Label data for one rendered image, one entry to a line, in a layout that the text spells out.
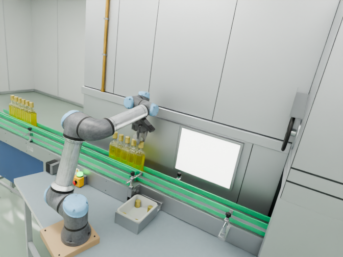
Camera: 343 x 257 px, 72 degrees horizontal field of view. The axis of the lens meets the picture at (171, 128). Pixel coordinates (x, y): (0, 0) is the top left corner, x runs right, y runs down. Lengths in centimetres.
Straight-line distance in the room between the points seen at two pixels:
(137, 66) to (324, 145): 125
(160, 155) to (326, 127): 109
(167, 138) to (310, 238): 100
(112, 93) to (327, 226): 158
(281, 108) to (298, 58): 27
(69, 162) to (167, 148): 70
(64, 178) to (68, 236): 29
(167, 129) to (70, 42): 541
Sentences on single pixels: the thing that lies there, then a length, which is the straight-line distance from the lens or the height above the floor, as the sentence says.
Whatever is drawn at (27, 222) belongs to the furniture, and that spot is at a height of 39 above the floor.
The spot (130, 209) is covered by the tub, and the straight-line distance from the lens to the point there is 166.
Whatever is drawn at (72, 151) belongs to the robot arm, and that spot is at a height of 125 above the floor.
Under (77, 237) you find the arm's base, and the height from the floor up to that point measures 84.
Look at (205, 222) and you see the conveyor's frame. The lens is 159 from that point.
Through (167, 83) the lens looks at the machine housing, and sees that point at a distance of 164.
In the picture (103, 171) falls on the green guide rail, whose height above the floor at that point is 91.
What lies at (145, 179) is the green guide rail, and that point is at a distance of 169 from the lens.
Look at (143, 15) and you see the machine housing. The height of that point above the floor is 198.
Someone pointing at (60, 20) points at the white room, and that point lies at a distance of 710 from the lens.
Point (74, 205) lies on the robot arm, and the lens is 130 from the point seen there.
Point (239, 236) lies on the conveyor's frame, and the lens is 157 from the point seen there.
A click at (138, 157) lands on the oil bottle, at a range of 168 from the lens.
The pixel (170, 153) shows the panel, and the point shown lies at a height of 110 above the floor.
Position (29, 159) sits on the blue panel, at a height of 69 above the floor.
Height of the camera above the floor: 180
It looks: 19 degrees down
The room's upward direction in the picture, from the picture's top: 9 degrees clockwise
